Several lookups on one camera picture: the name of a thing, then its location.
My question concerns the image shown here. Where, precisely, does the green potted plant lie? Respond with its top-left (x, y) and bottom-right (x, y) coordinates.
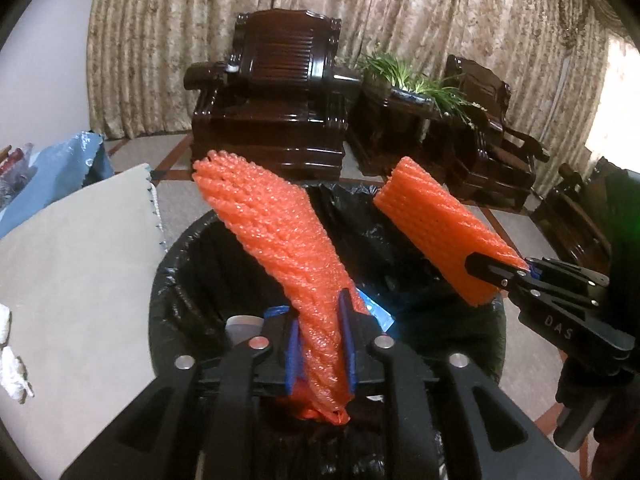
top-left (357, 42), bottom-right (482, 122)

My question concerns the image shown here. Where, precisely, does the crumpled white tissue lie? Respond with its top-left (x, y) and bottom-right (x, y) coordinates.
top-left (0, 304), bottom-right (35, 404)

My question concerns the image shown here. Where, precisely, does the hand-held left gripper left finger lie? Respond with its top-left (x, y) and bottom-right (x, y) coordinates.
top-left (59, 305), bottom-right (304, 480)

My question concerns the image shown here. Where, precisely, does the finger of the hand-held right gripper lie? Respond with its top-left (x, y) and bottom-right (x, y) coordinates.
top-left (502, 280), bottom-right (551, 318)
top-left (464, 254), bottom-right (543, 287)

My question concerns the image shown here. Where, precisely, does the glass fruit bowl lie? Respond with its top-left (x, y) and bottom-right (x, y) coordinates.
top-left (0, 144), bottom-right (39, 211)

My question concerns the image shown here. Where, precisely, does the beige patterned curtain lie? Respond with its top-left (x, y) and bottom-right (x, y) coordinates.
top-left (87, 0), bottom-right (640, 213)

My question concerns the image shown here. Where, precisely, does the dark wooden side table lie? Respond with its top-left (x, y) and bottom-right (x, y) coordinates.
top-left (347, 85), bottom-right (452, 179)

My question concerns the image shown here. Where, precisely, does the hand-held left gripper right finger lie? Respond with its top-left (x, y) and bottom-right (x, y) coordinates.
top-left (339, 287), bottom-right (584, 480)

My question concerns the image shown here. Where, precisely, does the trash bin with black bag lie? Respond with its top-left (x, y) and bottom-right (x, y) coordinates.
top-left (148, 182), bottom-right (507, 480)

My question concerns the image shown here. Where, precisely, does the dark wooden armchair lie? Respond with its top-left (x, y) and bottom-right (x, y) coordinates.
top-left (530, 157), bottom-right (621, 267)
top-left (183, 8), bottom-right (362, 182)
top-left (434, 54), bottom-right (552, 214)

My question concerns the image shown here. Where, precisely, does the orange foam fruit net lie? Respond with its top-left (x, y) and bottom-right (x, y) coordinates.
top-left (191, 150), bottom-right (369, 427)
top-left (373, 156), bottom-right (531, 309)

